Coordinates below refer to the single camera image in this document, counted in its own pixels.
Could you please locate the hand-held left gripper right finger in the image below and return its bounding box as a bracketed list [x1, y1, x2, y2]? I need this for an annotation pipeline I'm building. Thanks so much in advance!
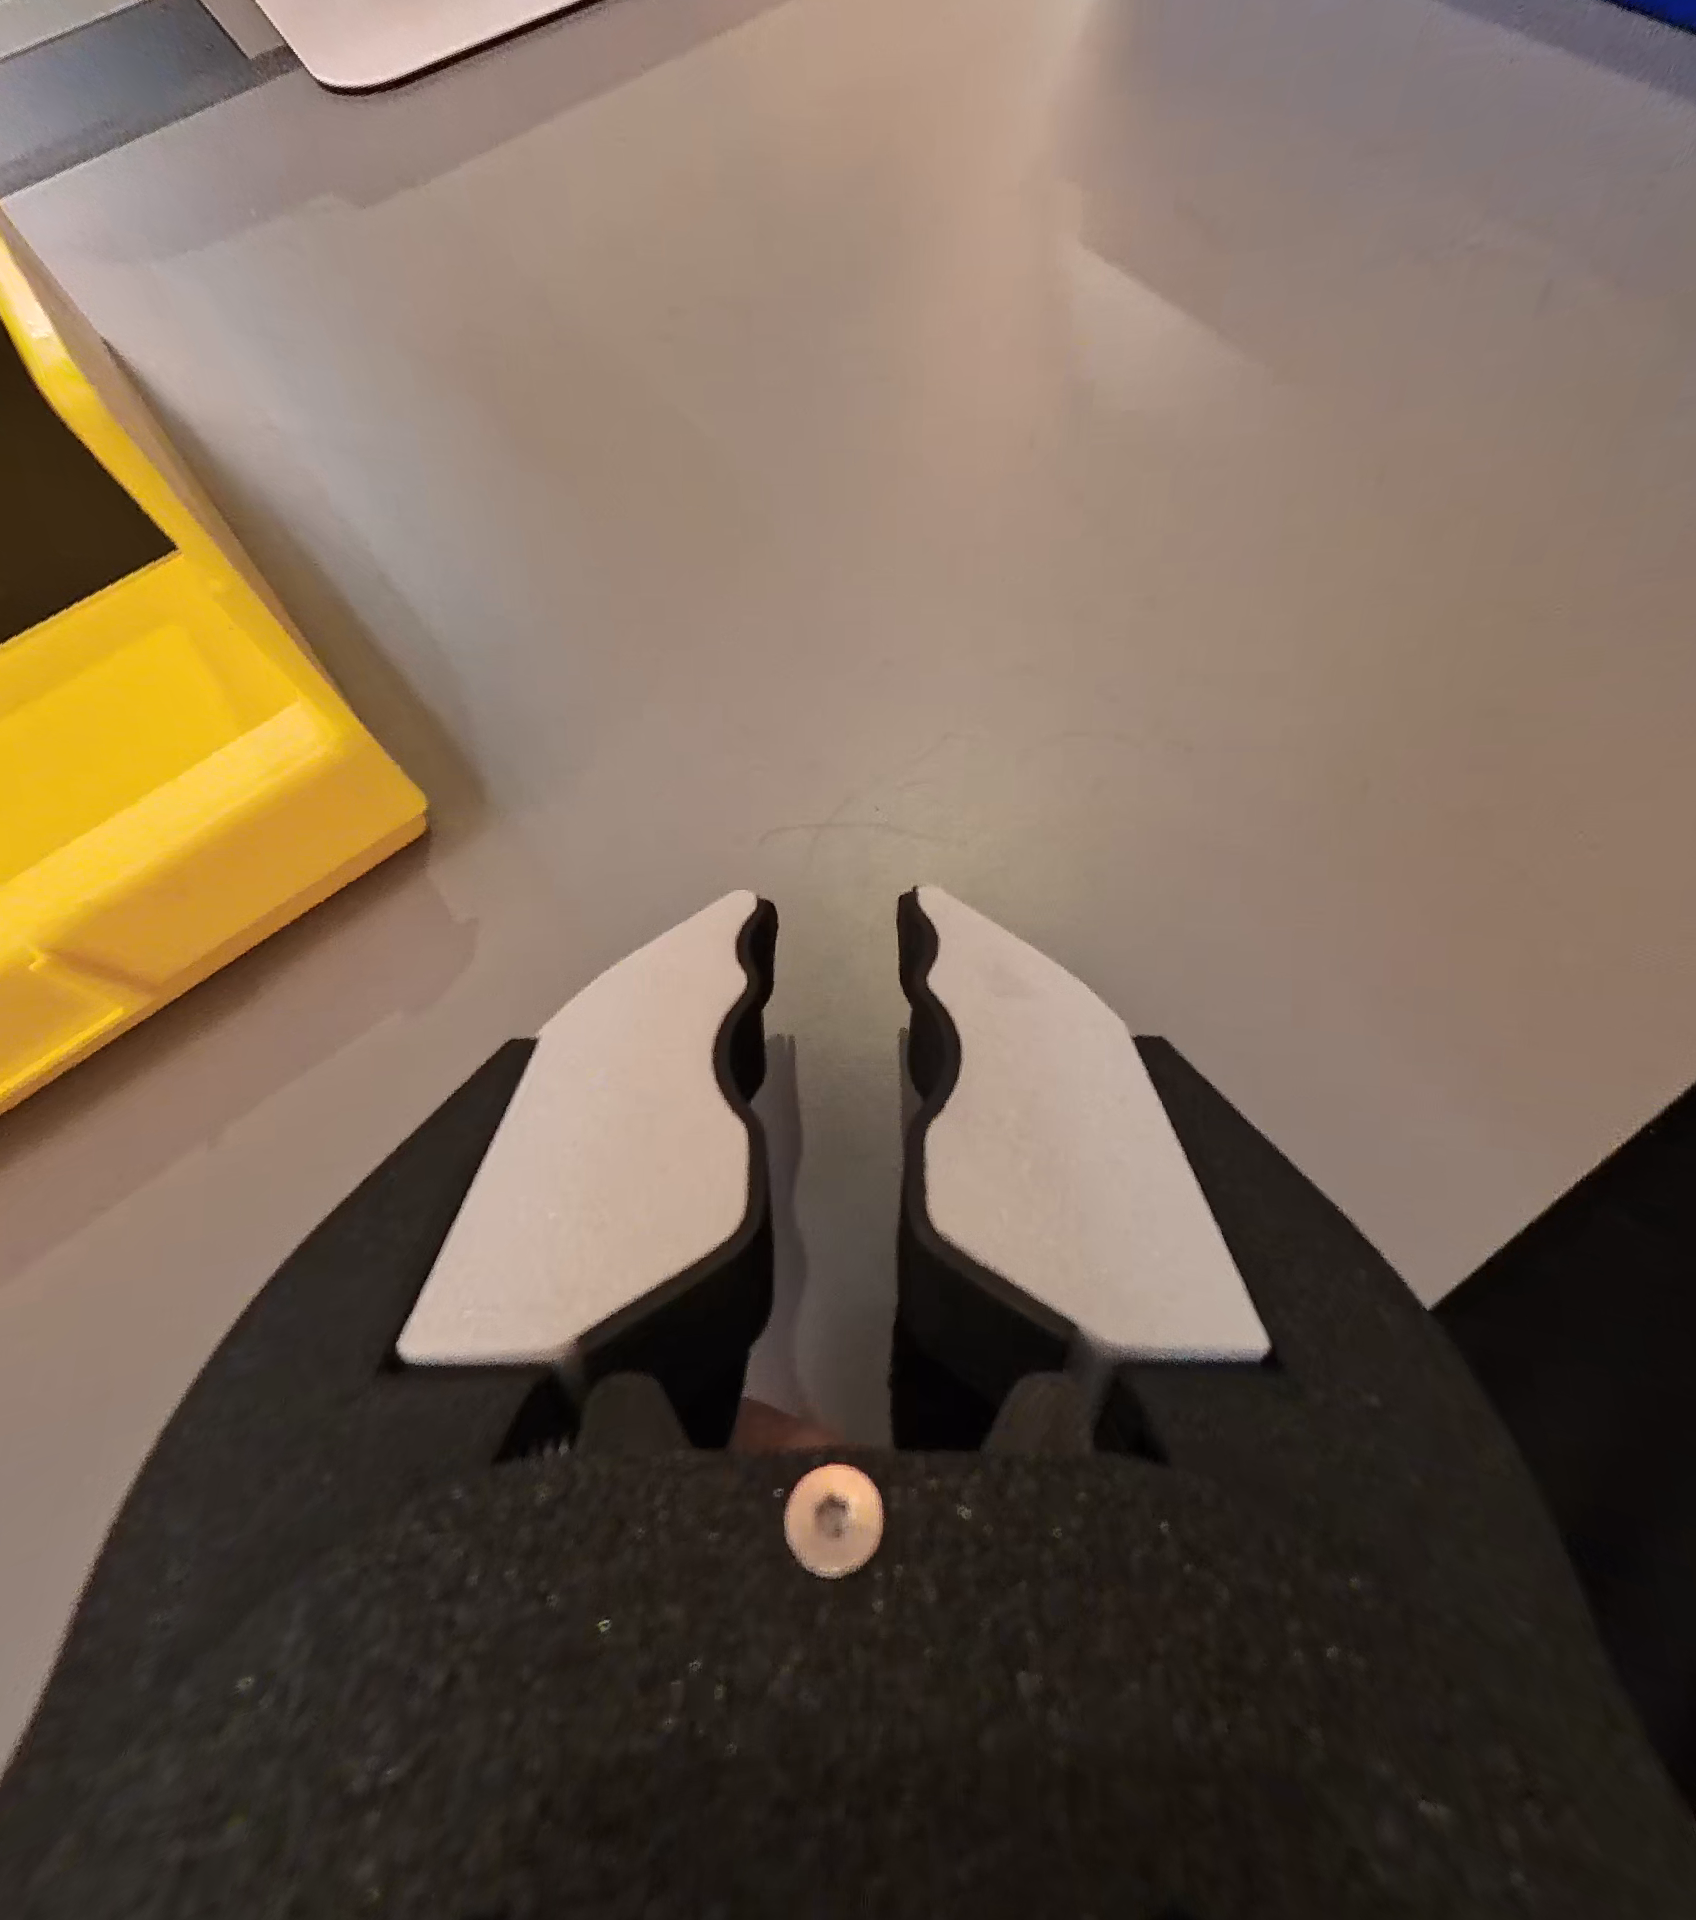
[888, 886, 1273, 1454]

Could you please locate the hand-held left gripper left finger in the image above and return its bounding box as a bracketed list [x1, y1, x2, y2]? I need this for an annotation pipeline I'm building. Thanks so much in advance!
[396, 889, 780, 1451]

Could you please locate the yellow plastic bin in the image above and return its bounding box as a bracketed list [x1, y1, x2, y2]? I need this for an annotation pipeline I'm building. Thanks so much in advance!
[0, 60, 431, 1188]

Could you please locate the white tablet stand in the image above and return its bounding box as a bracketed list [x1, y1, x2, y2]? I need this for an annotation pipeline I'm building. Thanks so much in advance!
[255, 0, 596, 92]

